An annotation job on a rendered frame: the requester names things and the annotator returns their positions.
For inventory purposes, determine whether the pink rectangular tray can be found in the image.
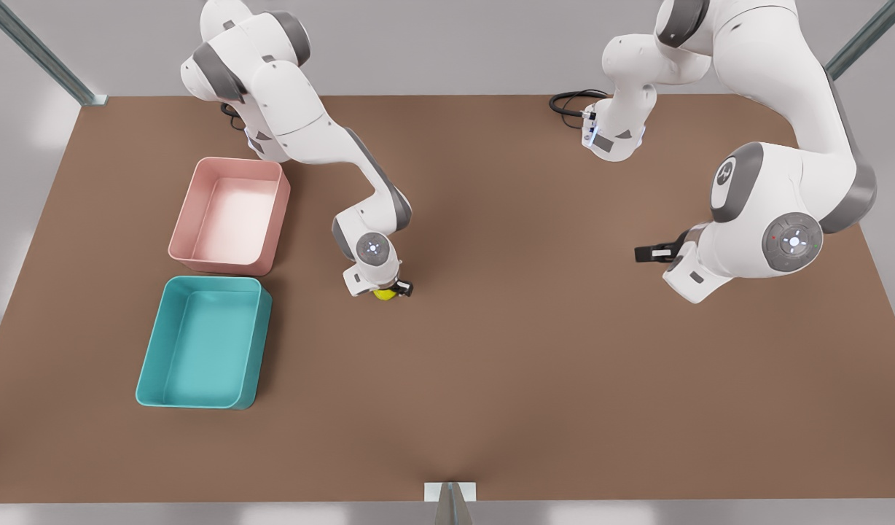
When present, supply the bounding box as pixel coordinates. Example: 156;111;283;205
168;156;292;277

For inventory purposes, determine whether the teal rectangular tray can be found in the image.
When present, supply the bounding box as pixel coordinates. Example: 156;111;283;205
135;276;273;411

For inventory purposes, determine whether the silver frame post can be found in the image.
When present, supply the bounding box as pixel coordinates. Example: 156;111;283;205
424;481;477;525
825;0;895;80
0;0;109;107

